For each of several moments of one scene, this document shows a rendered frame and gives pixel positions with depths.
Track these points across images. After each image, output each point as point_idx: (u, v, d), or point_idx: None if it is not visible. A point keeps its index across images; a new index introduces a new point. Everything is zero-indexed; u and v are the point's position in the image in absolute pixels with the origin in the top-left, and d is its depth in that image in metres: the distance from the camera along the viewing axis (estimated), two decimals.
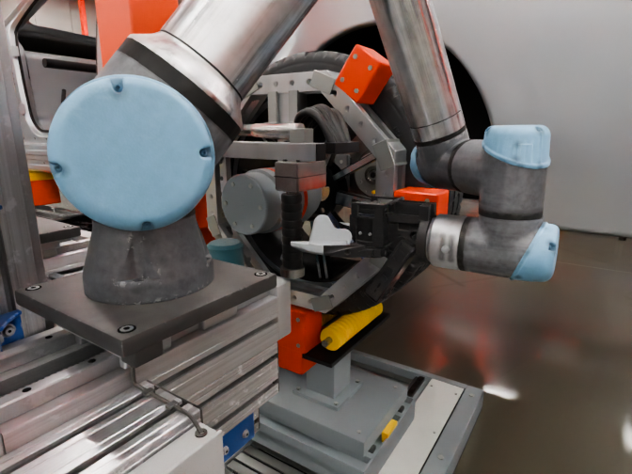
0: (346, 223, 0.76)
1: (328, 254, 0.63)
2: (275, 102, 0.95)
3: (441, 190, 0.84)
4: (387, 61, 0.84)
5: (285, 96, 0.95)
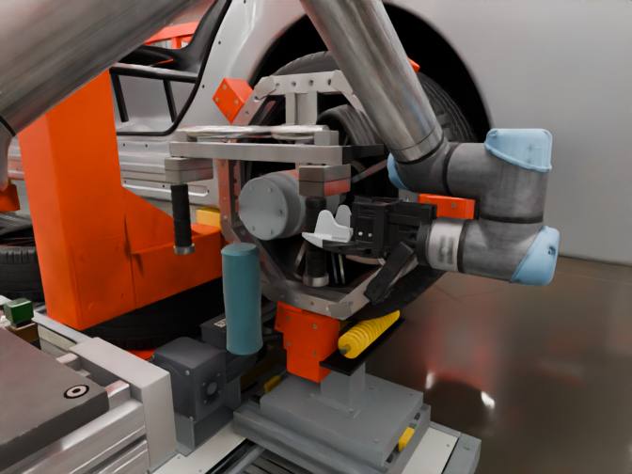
0: None
1: (325, 248, 0.66)
2: (292, 102, 0.92)
3: None
4: (411, 61, 0.82)
5: (304, 97, 0.92)
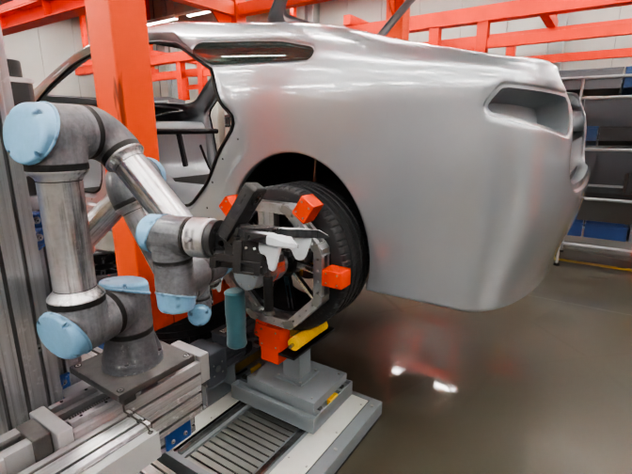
0: (320, 237, 0.79)
1: (261, 236, 0.68)
2: (261, 216, 1.76)
3: (345, 269, 1.65)
4: (318, 203, 1.65)
5: (267, 213, 1.75)
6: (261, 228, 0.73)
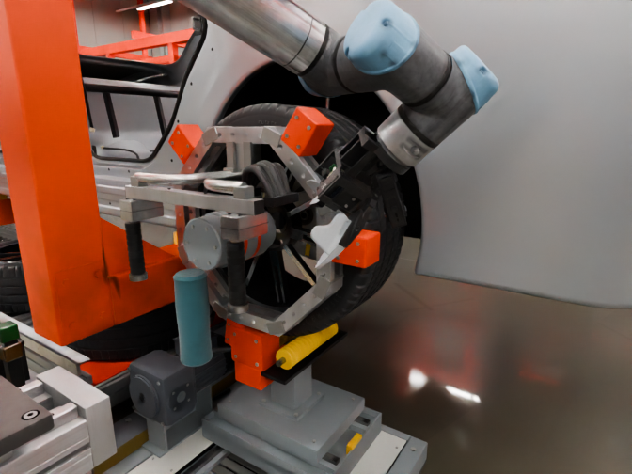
0: (315, 199, 0.76)
1: (348, 244, 0.64)
2: (231, 150, 1.07)
3: (371, 233, 0.96)
4: (324, 120, 0.97)
5: (241, 146, 1.07)
6: None
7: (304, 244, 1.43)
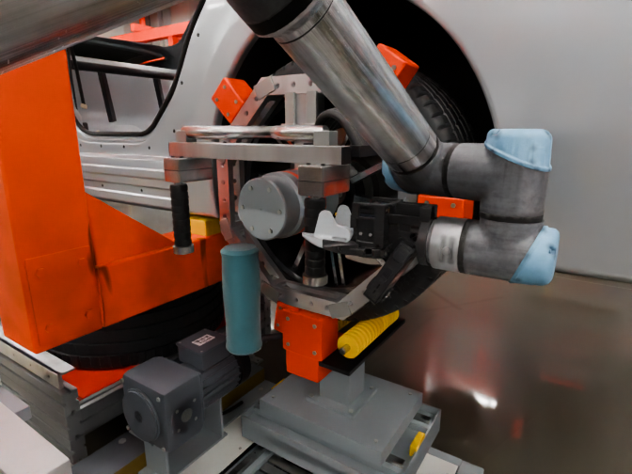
0: None
1: (325, 247, 0.66)
2: (292, 102, 0.92)
3: None
4: (410, 61, 0.82)
5: (303, 97, 0.92)
6: None
7: None
